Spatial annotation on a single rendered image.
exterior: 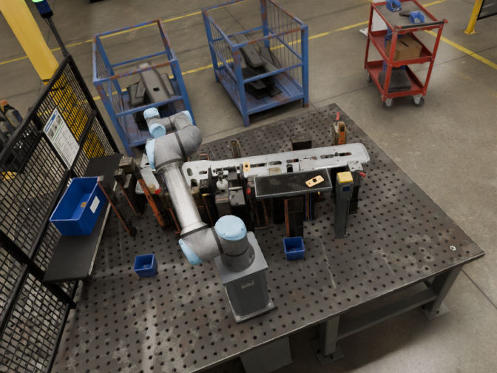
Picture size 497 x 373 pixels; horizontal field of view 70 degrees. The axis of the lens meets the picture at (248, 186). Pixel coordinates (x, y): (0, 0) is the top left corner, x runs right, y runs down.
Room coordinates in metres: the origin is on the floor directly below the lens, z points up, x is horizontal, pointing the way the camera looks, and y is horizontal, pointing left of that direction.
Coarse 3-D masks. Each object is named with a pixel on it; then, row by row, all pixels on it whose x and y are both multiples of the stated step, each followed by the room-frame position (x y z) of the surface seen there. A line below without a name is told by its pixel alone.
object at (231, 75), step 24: (240, 0) 4.57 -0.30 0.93; (264, 0) 4.61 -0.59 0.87; (216, 24) 3.93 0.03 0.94; (264, 24) 4.60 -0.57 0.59; (216, 48) 4.15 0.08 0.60; (240, 48) 4.05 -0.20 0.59; (264, 48) 4.29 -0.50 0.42; (288, 48) 3.91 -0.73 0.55; (216, 72) 4.37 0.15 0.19; (240, 72) 3.34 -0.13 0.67; (264, 72) 3.98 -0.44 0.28; (240, 96) 3.33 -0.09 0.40; (264, 96) 3.54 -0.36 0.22; (288, 96) 3.54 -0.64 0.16
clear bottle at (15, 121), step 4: (4, 100) 1.66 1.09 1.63; (4, 104) 1.64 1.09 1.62; (8, 104) 1.65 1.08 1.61; (4, 108) 1.64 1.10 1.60; (8, 108) 1.64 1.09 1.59; (12, 108) 1.65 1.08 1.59; (4, 112) 1.63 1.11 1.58; (8, 112) 1.63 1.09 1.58; (12, 112) 1.63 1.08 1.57; (16, 112) 1.65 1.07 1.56; (8, 116) 1.62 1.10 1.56; (12, 116) 1.62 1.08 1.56; (16, 116) 1.63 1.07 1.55; (20, 116) 1.65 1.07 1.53; (8, 120) 1.63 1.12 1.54; (12, 120) 1.62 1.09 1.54; (16, 120) 1.63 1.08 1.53; (20, 120) 1.64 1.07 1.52; (12, 124) 1.63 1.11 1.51; (16, 124) 1.62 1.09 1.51; (16, 128) 1.62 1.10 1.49; (28, 128) 1.65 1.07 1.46; (24, 136) 1.62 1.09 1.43
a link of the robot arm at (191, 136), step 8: (184, 112) 1.58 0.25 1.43; (176, 120) 1.50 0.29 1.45; (184, 120) 1.43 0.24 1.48; (176, 128) 1.54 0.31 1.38; (184, 128) 1.28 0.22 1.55; (192, 128) 1.25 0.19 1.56; (184, 136) 1.19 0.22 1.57; (192, 136) 1.20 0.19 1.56; (200, 136) 1.23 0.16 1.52; (184, 144) 1.16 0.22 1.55; (192, 144) 1.17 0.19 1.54; (200, 144) 1.22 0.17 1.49; (192, 152) 1.16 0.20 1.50
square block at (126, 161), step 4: (124, 160) 1.76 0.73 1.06; (128, 160) 1.76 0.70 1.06; (132, 160) 1.76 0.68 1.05; (120, 164) 1.73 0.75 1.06; (124, 164) 1.72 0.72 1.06; (128, 164) 1.72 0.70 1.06; (132, 164) 1.74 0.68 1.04; (120, 168) 1.72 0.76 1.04; (124, 168) 1.72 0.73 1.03; (128, 168) 1.71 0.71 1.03; (132, 168) 1.72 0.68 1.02; (136, 168) 1.77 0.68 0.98; (128, 172) 1.72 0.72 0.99; (132, 172) 1.72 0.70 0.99; (132, 176) 1.72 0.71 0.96; (136, 180) 1.72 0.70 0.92; (144, 196) 1.72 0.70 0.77; (144, 200) 1.72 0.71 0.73
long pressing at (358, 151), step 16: (352, 144) 1.60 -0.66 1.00; (224, 160) 1.67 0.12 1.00; (240, 160) 1.64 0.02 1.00; (256, 160) 1.61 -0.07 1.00; (272, 160) 1.59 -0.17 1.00; (320, 160) 1.51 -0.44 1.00; (336, 160) 1.49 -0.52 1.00; (352, 160) 1.46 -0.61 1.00; (368, 160) 1.44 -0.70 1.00; (144, 176) 1.65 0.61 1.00; (192, 176) 1.57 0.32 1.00
